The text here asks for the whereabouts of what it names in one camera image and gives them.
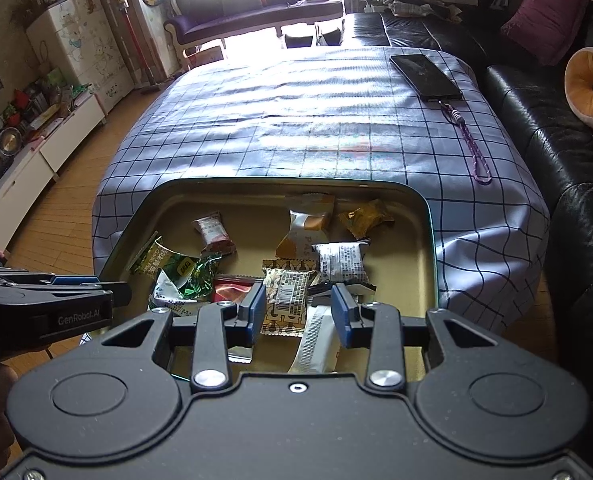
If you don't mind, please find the black smartphone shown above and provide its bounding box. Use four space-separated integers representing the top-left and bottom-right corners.
389 54 463 102

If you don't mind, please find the gold foil snack packet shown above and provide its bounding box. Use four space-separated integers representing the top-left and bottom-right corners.
337 199 395 240

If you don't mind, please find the beige patterned snack packet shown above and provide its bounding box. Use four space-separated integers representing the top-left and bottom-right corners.
260 259 320 338

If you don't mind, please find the white snack packet black text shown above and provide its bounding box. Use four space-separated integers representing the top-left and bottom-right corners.
311 241 371 286

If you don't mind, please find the purple beaded phone strap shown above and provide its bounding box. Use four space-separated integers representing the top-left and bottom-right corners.
439 101 492 183

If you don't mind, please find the long white barcode snack packet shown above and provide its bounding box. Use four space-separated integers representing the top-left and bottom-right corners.
287 282 377 375

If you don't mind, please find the black leather sofa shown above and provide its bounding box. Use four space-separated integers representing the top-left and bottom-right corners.
344 0 593 401

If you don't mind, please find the white cartoon print cupboard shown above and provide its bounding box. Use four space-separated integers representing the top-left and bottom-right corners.
25 0 130 113

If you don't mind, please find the small shiny green snack packet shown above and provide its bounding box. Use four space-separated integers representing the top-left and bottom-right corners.
179 252 223 301

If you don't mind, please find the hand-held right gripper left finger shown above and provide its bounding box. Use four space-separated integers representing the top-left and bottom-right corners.
100 282 268 395

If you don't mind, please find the green pea snack packet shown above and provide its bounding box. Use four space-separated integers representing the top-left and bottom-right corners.
129 232 200 286

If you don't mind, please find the gold metal tray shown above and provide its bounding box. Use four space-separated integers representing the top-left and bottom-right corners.
96 176 440 381

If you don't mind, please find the clutter of books and toys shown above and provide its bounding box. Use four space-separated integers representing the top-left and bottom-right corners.
0 67 97 196

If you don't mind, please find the white snack packet red picture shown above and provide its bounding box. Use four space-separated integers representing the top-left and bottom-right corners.
192 212 237 256

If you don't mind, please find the red and white snack packet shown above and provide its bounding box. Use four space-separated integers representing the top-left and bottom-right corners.
211 274 257 306

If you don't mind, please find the purple cushion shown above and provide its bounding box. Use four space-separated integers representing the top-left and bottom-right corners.
501 0 591 66

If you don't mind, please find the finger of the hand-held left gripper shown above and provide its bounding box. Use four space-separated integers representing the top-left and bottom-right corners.
0 268 100 287
0 282 131 309

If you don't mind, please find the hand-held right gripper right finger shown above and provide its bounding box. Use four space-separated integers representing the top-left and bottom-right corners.
331 284 497 392

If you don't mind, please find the white and green snack packet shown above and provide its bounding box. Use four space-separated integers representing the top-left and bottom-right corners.
149 270 204 318

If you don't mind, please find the pink cardboard box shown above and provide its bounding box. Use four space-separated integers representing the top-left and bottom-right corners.
184 45 224 72

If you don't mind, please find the checked tablecloth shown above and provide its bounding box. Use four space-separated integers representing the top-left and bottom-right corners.
91 46 551 346

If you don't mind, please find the white low cabinet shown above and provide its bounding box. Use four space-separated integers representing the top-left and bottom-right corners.
0 92 108 256

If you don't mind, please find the pile of papers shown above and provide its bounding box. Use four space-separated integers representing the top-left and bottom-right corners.
387 0 462 23

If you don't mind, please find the purple chaise longue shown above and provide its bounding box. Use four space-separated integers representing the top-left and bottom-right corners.
164 0 345 58

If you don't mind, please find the red stick vacuum cleaner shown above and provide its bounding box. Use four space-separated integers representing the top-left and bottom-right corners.
107 0 162 92

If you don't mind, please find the white and orange snack packet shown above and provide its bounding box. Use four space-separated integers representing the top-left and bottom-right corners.
275 194 336 261

